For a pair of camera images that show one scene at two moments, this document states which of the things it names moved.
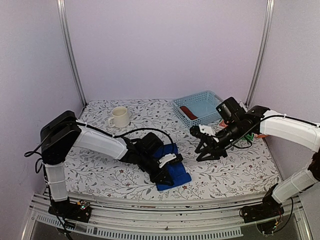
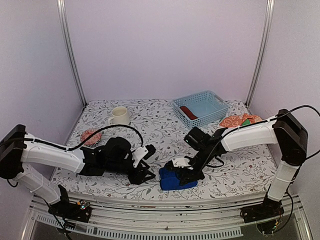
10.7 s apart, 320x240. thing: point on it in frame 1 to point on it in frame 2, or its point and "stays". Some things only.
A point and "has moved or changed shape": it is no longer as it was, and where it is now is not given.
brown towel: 192,116 stays
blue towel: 178,174 has moved or changed shape
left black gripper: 157,178 to 142,172
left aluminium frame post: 62,20 stays
